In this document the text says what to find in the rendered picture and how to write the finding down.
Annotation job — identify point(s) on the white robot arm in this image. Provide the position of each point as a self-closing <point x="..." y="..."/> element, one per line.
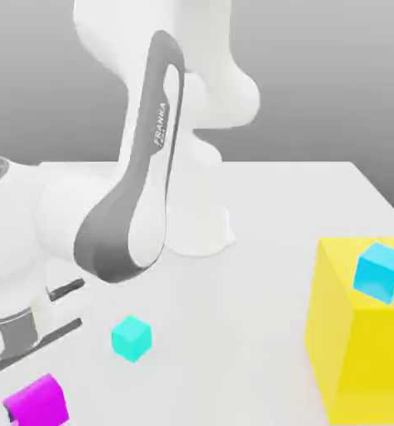
<point x="103" y="239"/>

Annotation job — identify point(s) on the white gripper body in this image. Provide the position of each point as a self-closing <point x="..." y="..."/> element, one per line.
<point x="33" y="349"/>

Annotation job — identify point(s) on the large yellow box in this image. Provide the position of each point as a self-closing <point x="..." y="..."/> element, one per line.
<point x="366" y="359"/>

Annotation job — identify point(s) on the small turquoise cube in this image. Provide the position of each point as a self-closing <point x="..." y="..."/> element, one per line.
<point x="130" y="339"/>

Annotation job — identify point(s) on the small magenta cube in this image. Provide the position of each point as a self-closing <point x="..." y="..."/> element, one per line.
<point x="36" y="404"/>

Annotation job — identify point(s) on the small blue cube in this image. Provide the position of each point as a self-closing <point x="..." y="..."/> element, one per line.
<point x="376" y="276"/>

